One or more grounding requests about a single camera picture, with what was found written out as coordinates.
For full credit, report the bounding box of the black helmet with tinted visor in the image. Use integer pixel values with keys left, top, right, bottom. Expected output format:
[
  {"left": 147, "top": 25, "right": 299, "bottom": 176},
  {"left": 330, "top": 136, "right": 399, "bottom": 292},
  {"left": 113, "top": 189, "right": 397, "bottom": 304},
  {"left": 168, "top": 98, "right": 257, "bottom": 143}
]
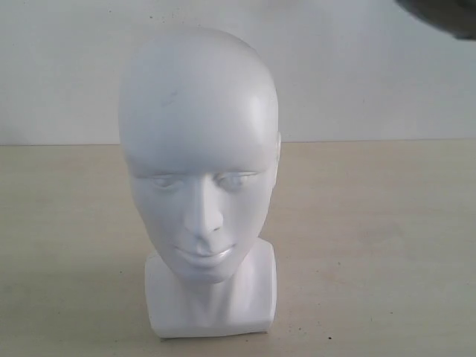
[{"left": 396, "top": 0, "right": 475, "bottom": 41}]

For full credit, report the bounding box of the white mannequin head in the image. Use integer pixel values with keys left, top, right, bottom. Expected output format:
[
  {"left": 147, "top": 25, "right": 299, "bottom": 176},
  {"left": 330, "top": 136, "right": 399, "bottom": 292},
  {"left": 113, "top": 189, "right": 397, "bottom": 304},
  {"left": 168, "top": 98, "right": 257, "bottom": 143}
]
[{"left": 118, "top": 27, "right": 281, "bottom": 338}]

